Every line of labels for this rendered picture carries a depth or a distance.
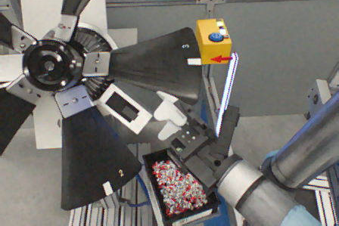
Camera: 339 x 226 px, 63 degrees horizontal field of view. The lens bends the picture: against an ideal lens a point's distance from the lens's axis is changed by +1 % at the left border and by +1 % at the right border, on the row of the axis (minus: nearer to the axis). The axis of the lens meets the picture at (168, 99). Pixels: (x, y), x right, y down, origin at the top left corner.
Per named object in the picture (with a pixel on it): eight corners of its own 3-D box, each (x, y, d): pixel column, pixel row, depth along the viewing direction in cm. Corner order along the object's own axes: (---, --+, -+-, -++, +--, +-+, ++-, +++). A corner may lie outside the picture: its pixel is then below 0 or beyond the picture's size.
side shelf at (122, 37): (66, 35, 139) (63, 30, 136) (137, 32, 140) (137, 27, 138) (55, 66, 122) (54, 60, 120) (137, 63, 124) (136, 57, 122)
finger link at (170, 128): (144, 123, 61) (169, 143, 54) (164, 108, 63) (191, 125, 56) (148, 133, 63) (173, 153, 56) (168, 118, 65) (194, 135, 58)
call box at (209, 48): (194, 42, 111) (197, 18, 104) (219, 41, 112) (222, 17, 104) (200, 67, 100) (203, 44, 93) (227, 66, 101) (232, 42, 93)
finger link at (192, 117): (174, 100, 52) (206, 134, 49) (179, 95, 52) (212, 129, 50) (171, 109, 56) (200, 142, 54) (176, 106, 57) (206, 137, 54)
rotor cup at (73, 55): (41, 93, 75) (18, 99, 62) (35, 39, 73) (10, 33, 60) (96, 91, 76) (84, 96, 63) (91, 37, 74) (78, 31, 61)
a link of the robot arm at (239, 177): (268, 167, 45) (259, 187, 51) (244, 149, 47) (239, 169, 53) (237, 199, 42) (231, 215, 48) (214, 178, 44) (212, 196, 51)
